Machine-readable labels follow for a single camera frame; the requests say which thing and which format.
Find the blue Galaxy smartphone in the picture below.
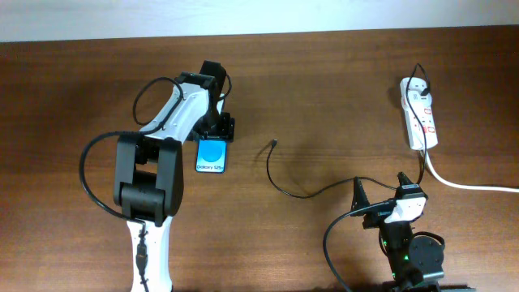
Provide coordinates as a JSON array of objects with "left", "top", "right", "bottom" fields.
[{"left": 195, "top": 140, "right": 227, "bottom": 174}]

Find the black USB charging cable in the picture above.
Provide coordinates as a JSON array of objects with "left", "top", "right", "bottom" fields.
[{"left": 265, "top": 62, "right": 431, "bottom": 200}]

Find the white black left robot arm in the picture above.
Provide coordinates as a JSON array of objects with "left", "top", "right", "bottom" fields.
[{"left": 114, "top": 60, "right": 235, "bottom": 291}]

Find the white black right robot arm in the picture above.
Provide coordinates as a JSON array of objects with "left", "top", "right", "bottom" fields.
[{"left": 351, "top": 172, "right": 445, "bottom": 291}]

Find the white charger adapter plug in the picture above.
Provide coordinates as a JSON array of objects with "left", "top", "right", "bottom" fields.
[{"left": 408, "top": 78, "right": 432, "bottom": 108}]

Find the white power strip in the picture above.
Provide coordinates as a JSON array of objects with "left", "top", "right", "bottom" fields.
[{"left": 400, "top": 77, "right": 438, "bottom": 150}]

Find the white power strip cord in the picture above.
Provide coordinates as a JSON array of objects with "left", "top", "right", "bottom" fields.
[{"left": 421, "top": 148, "right": 519, "bottom": 194}]

